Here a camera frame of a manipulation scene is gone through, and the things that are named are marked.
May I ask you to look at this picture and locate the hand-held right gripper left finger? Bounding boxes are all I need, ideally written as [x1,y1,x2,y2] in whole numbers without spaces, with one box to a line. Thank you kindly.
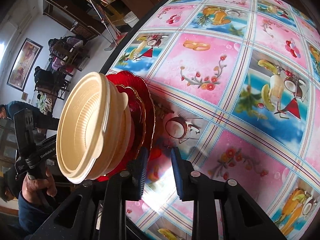
[32,147,150,240]

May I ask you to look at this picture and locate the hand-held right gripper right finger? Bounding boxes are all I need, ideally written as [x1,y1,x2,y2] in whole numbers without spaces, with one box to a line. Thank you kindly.
[171,147,288,240]

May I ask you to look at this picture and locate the cream ribbed plastic bowl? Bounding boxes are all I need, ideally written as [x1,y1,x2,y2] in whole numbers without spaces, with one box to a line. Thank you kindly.
[56,72,112,184]

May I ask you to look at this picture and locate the red glass plate gold rim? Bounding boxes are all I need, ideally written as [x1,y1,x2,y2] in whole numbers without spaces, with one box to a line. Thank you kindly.
[96,70,157,183]

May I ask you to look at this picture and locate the person's left forearm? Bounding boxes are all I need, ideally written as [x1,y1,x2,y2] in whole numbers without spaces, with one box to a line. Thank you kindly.
[0,192,50,240]

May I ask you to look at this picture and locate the person's left hand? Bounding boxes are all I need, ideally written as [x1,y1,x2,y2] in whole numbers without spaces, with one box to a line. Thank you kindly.
[21,167,57,202]

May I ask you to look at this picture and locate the wooden chair with clothes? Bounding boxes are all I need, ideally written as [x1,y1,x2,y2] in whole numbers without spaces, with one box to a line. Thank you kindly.
[47,36,90,72]
[34,66,73,100]

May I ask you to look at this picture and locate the framed wall poster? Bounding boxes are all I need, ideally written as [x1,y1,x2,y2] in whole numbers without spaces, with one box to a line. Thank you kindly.
[6,38,43,92]

